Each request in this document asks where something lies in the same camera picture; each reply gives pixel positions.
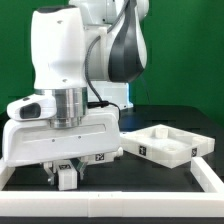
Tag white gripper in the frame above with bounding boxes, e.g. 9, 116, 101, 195
2, 108, 120, 184

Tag white square tabletop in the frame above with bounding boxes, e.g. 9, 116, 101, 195
121, 125, 215, 168

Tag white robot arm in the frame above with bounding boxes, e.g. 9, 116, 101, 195
0, 0, 149, 184

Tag white U-shaped fence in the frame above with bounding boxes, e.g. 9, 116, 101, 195
0, 157, 224, 217

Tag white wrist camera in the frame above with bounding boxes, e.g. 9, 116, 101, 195
7, 94, 56, 121

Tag black cables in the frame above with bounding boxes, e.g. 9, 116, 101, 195
83, 34, 122, 121

